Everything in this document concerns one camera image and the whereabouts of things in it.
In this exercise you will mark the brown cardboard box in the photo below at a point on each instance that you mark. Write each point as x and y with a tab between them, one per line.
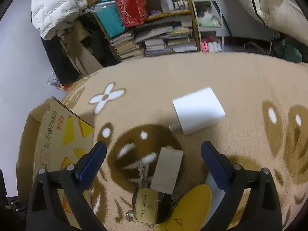
53	137

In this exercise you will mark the white metal cart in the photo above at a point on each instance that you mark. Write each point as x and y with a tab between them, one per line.
210	26

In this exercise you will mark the wooden bookshelf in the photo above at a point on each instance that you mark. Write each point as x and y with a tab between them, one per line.
161	13

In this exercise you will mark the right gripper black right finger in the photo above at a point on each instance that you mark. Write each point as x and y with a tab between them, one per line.
262	210

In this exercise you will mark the yellow oval object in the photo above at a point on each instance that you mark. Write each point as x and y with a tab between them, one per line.
191	211

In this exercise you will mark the white box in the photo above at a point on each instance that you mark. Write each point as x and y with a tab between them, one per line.
216	196

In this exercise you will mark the teal bag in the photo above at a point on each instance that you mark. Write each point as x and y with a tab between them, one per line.
108	15

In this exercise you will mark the white power adapter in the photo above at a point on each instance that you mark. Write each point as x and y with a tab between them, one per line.
196	111

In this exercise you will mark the grey rectangular block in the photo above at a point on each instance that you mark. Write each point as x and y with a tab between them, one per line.
167	169

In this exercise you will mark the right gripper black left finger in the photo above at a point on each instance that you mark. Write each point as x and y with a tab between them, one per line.
45	211

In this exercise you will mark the stack of books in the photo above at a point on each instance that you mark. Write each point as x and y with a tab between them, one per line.
154	42

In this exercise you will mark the white bedding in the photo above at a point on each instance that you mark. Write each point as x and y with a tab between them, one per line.
284	16

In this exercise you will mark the brass padlock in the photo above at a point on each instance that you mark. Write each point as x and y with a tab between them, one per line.
147	207

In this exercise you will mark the beige patterned plush blanket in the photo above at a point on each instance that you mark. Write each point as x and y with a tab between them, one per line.
130	108

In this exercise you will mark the red gift bag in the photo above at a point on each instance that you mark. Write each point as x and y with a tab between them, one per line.
132	12

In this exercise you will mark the silver keys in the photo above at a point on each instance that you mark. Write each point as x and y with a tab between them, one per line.
143	174

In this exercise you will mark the white puffer jacket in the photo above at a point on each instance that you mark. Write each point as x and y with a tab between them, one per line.
51	17

